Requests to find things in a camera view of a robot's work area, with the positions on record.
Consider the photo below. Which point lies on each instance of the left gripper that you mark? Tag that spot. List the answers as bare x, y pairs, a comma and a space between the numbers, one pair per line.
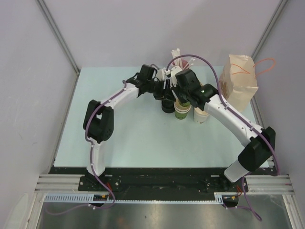
166, 93

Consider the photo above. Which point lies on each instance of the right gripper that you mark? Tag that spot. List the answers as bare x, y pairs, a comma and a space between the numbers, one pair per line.
175, 88

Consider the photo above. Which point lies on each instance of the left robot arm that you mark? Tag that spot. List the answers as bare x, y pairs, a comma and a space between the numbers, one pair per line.
99, 119

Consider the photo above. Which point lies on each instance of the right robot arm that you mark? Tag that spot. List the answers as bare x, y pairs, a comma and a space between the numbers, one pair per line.
258, 143

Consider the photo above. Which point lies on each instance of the brown paper takeout bag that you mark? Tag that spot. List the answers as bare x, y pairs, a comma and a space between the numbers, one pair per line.
238, 80

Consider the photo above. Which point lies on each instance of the stack of black lids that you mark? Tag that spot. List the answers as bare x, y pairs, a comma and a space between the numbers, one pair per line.
168, 106

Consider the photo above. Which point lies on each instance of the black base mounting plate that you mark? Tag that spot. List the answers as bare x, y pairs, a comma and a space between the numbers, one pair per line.
120, 179

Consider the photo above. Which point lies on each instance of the white cable duct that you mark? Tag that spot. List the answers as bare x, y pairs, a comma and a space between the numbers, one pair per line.
142, 198

